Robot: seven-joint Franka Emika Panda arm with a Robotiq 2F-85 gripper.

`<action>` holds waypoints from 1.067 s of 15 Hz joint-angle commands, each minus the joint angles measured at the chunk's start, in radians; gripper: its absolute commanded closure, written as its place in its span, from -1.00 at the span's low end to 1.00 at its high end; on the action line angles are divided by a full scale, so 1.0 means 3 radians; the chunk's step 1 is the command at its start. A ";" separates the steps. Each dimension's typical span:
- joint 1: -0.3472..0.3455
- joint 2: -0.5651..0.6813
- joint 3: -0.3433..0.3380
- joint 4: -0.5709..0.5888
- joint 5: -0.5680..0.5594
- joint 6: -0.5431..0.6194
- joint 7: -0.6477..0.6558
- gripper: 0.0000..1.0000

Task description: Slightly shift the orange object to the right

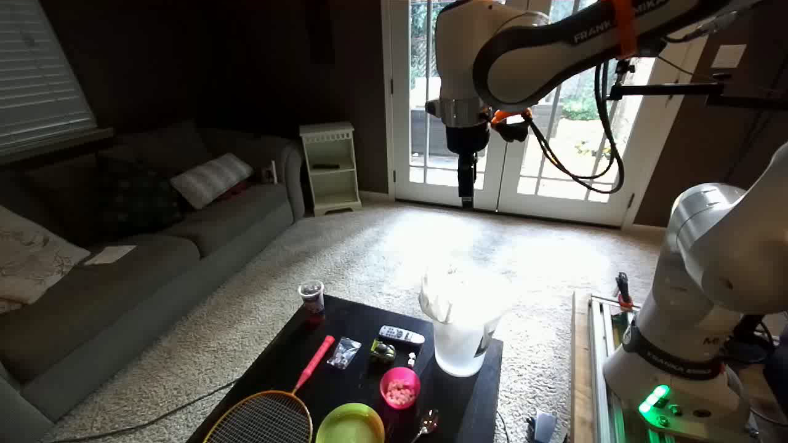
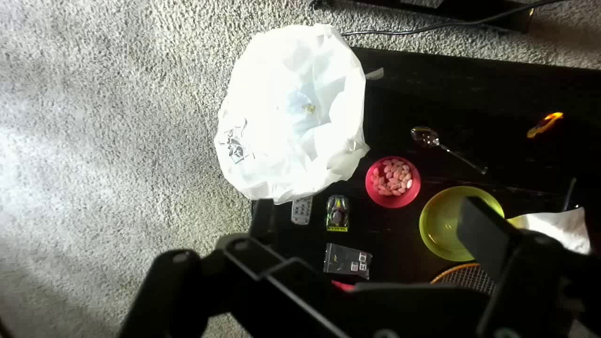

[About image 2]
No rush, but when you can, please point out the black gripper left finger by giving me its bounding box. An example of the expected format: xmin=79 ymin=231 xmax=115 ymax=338
xmin=119 ymin=235 xmax=352 ymax=338

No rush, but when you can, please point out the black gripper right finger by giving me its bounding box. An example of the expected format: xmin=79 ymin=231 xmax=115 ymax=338
xmin=457 ymin=197 xmax=601 ymax=338

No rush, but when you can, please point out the orange toy car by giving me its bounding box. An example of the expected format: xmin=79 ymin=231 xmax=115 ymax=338
xmin=526 ymin=111 xmax=564 ymax=139

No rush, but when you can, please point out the white crumpled paper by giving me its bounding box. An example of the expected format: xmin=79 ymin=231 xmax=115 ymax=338
xmin=509 ymin=208 xmax=592 ymax=253

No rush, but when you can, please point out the orange badminton racket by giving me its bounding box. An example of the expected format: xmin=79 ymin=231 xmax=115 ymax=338
xmin=432 ymin=263 xmax=494 ymax=293

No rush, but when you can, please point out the black packet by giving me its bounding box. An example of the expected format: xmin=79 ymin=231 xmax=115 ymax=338
xmin=323 ymin=242 xmax=372 ymax=280

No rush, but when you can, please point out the small grey packet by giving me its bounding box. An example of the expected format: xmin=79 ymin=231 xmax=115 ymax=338
xmin=292 ymin=197 xmax=312 ymax=225

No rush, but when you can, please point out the yellow-green plate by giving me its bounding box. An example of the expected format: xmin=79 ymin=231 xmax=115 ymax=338
xmin=419 ymin=186 xmax=506 ymax=263

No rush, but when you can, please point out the black coffee table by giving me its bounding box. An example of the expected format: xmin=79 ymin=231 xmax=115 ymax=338
xmin=250 ymin=49 xmax=601 ymax=282

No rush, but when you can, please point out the white plastic bag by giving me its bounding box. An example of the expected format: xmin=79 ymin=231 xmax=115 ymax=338
xmin=215 ymin=24 xmax=369 ymax=205

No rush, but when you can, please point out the pink bowl with candy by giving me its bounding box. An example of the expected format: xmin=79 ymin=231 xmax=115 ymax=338
xmin=365 ymin=156 xmax=421 ymax=208

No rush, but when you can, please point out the metal spoon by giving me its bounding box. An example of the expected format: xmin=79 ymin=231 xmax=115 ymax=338
xmin=412 ymin=126 xmax=487 ymax=175

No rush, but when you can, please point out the black floor cable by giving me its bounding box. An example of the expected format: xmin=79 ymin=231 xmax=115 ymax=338
xmin=350 ymin=0 xmax=566 ymax=37

